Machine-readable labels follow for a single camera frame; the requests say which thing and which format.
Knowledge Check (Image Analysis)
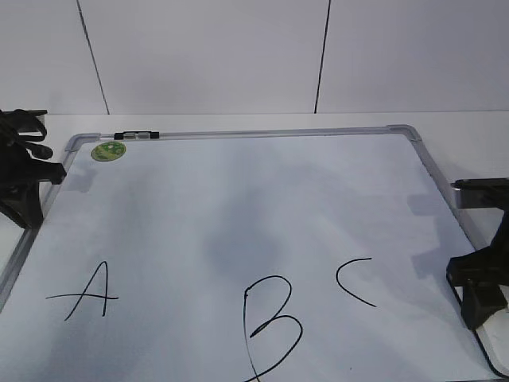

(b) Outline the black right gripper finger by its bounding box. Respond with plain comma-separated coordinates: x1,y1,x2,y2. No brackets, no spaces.
461,279,507,330

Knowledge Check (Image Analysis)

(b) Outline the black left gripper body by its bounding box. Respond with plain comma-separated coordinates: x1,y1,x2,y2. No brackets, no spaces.
1,111,66,188

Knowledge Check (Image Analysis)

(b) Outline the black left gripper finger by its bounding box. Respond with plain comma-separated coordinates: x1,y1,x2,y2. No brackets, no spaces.
1,182,44,229

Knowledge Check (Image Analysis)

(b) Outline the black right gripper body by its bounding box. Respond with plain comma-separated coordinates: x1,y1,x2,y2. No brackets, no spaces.
446,210,508,287

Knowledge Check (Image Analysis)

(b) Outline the white board eraser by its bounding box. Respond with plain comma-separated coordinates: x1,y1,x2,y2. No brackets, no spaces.
472,309,509,379

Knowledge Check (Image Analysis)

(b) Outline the white board with grey frame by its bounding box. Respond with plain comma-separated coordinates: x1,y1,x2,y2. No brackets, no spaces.
1,126,495,381

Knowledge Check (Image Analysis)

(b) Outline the green round magnet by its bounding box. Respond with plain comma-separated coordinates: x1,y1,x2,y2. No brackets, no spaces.
91,142,126,162

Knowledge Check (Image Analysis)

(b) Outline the black silver marker pen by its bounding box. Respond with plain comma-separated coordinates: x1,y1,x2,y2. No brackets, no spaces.
114,131,160,141

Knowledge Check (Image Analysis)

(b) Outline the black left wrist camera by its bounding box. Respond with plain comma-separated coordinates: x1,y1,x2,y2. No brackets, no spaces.
16,109,48,133

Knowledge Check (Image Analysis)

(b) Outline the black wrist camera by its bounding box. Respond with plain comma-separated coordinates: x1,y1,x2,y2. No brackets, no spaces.
452,177,508,211
16,109,48,133

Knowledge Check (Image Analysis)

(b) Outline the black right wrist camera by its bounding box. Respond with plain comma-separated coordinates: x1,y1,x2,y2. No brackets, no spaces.
452,177,508,211

